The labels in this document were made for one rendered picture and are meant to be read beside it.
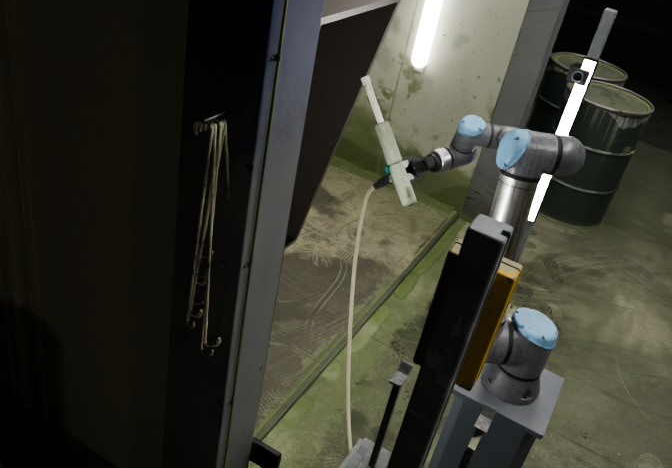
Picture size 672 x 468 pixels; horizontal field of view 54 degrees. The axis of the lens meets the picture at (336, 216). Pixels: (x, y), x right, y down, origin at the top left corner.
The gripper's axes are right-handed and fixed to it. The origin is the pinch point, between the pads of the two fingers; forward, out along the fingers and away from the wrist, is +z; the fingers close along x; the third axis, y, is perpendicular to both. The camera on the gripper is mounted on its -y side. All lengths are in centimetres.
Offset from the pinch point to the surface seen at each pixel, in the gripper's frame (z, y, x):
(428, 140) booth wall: -124, 153, 27
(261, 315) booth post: 76, -48, -27
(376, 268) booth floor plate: -44, 125, -37
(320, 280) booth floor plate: -8, 121, -32
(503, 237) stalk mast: 58, -123, -23
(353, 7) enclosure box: 12, -32, 50
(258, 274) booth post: 76, -60, -17
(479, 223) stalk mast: 59, -120, -20
